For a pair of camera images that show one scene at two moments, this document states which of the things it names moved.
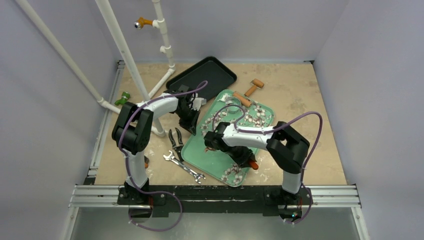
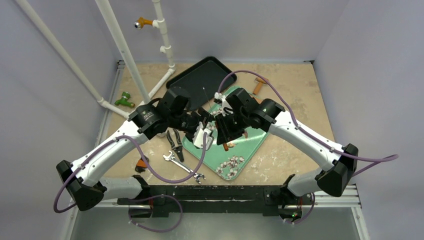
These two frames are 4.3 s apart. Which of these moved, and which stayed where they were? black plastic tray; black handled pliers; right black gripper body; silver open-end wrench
Moved: right black gripper body
Stayed: black handled pliers; silver open-end wrench; black plastic tray
